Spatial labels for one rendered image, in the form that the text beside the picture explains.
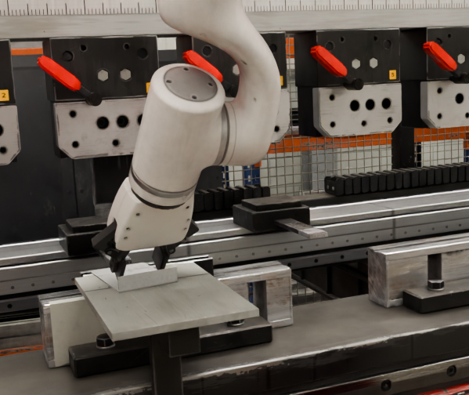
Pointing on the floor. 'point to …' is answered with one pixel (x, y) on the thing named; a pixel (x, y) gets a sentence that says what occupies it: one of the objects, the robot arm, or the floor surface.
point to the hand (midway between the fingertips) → (139, 261)
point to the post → (402, 147)
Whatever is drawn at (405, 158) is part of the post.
